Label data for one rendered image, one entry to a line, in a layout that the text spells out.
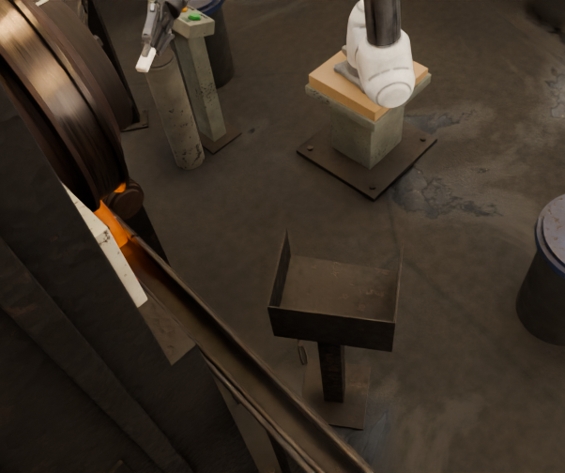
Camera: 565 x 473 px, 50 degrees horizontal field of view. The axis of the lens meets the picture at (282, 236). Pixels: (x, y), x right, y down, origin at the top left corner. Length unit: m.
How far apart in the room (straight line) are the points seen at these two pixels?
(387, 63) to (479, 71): 1.06
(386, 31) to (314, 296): 0.81
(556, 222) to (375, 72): 0.66
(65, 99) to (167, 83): 1.23
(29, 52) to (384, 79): 1.13
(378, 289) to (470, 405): 0.66
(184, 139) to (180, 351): 1.42
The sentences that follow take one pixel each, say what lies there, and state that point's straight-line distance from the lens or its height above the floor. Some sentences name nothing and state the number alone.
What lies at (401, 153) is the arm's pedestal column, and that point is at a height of 0.02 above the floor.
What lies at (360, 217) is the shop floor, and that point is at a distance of 2.27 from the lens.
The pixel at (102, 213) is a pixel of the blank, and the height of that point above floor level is 0.80.
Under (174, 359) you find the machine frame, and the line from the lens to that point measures 1.07.
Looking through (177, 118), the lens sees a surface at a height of 0.28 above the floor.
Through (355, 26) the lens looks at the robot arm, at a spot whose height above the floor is 0.61.
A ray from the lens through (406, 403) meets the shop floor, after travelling 1.94.
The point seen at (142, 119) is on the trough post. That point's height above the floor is 0.01.
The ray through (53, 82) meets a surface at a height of 1.25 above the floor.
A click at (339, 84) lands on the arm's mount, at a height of 0.40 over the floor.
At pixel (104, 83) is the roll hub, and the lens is 1.11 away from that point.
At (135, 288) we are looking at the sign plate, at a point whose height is 1.10.
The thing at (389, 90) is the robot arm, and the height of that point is 0.58.
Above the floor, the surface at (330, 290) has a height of 0.60.
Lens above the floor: 1.82
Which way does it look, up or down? 54 degrees down
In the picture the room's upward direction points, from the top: 9 degrees counter-clockwise
